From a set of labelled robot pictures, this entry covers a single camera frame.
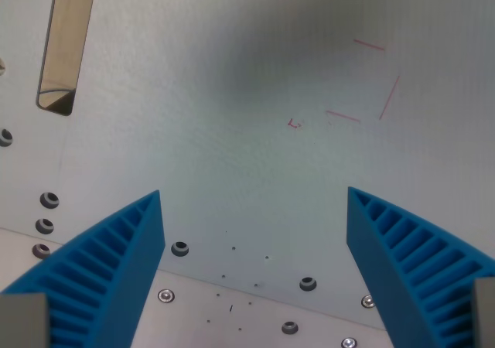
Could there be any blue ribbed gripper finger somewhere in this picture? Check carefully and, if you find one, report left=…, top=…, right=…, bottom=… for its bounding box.
left=0, top=189, right=166, bottom=348
left=346, top=186, right=495, bottom=348

